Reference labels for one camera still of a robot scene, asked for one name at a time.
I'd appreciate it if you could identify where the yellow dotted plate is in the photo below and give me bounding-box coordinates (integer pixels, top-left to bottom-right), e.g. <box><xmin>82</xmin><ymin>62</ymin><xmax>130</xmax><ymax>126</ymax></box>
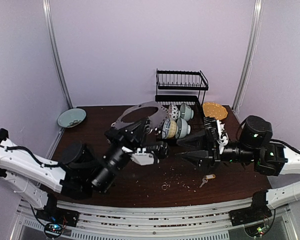
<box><xmin>202</xmin><ymin>102</ymin><xmax>228</xmax><ymax>121</ymax></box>

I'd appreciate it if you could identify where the pale green bowl rear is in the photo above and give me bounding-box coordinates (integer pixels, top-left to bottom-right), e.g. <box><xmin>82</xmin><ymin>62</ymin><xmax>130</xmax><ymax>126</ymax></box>
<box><xmin>179</xmin><ymin>102</ymin><xmax>194</xmax><ymax>122</ymax></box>

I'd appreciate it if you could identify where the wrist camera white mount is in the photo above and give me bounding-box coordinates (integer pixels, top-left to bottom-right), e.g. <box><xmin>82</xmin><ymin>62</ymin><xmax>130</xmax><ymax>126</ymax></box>
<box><xmin>216</xmin><ymin>120</ymin><xmax>229</xmax><ymax>147</ymax></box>
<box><xmin>131</xmin><ymin>148</ymin><xmax>160</xmax><ymax>166</ymax></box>

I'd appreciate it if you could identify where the aluminium front rail base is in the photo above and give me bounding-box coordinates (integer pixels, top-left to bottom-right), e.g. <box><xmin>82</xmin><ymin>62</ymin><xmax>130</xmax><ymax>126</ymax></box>
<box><xmin>7</xmin><ymin>198</ymin><xmax>300</xmax><ymax>240</ymax></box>

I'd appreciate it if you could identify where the black wire dish rack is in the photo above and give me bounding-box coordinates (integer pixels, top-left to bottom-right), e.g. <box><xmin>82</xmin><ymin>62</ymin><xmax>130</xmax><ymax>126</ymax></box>
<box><xmin>155</xmin><ymin>69</ymin><xmax>209</xmax><ymax>134</ymax></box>

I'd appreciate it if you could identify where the light blue floral plate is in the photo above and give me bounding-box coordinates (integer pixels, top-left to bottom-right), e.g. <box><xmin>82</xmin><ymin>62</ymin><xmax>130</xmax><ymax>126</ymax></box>
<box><xmin>57</xmin><ymin>108</ymin><xmax>87</xmax><ymax>128</ymax></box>

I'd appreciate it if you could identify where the small metal keyring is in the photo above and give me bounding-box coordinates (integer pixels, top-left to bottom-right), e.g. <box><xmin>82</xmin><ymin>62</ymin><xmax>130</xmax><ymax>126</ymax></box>
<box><xmin>161</xmin><ymin>184</ymin><xmax>169</xmax><ymax>191</ymax></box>

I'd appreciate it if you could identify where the black braided cable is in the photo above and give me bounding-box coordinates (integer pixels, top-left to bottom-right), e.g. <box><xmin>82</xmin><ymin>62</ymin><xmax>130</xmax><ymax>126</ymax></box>
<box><xmin>0</xmin><ymin>142</ymin><xmax>66</xmax><ymax>171</ymax></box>

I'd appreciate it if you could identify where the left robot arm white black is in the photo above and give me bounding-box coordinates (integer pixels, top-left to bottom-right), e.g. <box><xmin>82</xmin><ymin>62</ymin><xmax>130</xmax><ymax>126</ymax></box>
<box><xmin>0</xmin><ymin>117</ymin><xmax>169</xmax><ymax>222</ymax></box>

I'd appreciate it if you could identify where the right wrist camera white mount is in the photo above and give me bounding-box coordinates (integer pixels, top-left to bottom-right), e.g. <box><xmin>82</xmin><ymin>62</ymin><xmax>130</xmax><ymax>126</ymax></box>
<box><xmin>216</xmin><ymin>120</ymin><xmax>229</xmax><ymax>147</ymax></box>

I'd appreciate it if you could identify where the pale green bowl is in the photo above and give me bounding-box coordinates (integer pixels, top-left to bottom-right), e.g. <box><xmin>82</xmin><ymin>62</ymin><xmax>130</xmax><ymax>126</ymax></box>
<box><xmin>179</xmin><ymin>102</ymin><xmax>194</xmax><ymax>122</ymax></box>
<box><xmin>175</xmin><ymin>117</ymin><xmax>191</xmax><ymax>139</ymax></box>

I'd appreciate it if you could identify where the white blue patterned bowl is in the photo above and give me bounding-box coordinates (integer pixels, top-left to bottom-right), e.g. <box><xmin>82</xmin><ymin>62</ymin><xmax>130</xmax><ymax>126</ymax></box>
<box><xmin>168</xmin><ymin>104</ymin><xmax>180</xmax><ymax>121</ymax></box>

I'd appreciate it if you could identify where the right aluminium frame post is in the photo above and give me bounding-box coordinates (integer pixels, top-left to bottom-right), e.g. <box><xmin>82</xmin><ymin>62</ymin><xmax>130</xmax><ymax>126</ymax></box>
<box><xmin>232</xmin><ymin>0</ymin><xmax>264</xmax><ymax>115</ymax></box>

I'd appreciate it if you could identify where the pale green bowl front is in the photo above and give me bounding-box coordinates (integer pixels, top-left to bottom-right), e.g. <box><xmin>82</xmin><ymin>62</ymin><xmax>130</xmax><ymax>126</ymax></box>
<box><xmin>175</xmin><ymin>117</ymin><xmax>191</xmax><ymax>139</ymax></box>

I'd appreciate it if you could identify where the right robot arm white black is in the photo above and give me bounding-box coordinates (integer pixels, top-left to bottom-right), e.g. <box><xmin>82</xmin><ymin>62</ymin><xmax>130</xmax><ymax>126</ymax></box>
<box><xmin>176</xmin><ymin>115</ymin><xmax>300</xmax><ymax>221</ymax></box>

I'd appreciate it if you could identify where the aluminium frame post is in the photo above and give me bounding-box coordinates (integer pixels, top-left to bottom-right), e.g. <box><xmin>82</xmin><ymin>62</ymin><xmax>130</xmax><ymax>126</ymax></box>
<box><xmin>42</xmin><ymin>0</ymin><xmax>73</xmax><ymax>109</ymax></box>
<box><xmin>232</xmin><ymin>0</ymin><xmax>264</xmax><ymax>115</ymax></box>

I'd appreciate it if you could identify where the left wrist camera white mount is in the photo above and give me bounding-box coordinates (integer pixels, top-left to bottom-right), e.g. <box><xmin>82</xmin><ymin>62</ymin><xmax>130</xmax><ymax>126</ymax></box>
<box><xmin>131</xmin><ymin>148</ymin><xmax>160</xmax><ymax>166</ymax></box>

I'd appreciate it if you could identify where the beige blue patterned bowl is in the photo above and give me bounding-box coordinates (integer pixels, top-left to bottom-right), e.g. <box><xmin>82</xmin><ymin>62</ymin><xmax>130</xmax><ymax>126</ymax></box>
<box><xmin>161</xmin><ymin>117</ymin><xmax>178</xmax><ymax>139</ymax></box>

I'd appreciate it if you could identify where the key with yellow tag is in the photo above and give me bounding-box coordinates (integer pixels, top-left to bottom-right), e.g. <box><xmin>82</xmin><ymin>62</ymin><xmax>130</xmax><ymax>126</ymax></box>
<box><xmin>199</xmin><ymin>174</ymin><xmax>216</xmax><ymax>188</ymax></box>

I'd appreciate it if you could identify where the left aluminium frame post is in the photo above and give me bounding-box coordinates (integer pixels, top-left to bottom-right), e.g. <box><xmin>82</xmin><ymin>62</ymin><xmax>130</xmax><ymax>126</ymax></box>
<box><xmin>42</xmin><ymin>0</ymin><xmax>73</xmax><ymax>109</ymax></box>

